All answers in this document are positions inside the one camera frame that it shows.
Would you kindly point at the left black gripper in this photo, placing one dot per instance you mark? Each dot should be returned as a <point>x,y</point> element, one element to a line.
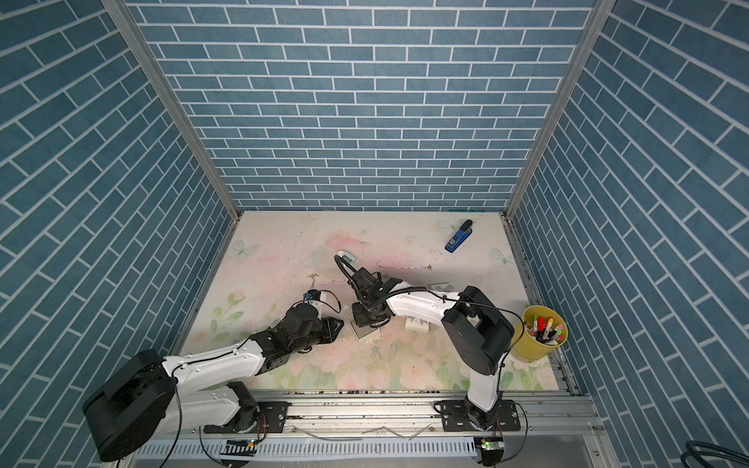
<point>328,325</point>

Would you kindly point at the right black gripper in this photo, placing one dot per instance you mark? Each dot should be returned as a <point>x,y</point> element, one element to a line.
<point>359,318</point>

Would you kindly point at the white bow gift box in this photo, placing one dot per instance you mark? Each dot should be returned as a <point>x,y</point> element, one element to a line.
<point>416,325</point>

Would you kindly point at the white bow box lid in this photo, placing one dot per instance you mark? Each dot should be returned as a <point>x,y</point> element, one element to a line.
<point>446,287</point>

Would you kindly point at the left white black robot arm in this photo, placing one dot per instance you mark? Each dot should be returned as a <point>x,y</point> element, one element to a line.
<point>152,395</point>

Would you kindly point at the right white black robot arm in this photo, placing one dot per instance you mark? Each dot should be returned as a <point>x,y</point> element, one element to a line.
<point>480,332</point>

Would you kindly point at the blue black stapler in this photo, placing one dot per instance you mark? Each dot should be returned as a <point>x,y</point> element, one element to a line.
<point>460,236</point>

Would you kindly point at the yellow pen cup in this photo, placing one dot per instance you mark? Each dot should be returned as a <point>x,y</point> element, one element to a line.
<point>543,331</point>

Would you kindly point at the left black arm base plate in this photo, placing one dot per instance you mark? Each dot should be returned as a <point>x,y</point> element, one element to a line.
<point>264,418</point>

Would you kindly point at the aluminium front rail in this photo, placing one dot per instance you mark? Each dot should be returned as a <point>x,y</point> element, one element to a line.
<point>328,426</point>

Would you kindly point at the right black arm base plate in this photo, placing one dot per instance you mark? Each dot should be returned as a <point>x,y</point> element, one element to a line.
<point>480,416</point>

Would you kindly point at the black cable bundle corner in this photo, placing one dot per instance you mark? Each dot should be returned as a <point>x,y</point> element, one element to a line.
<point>704,453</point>

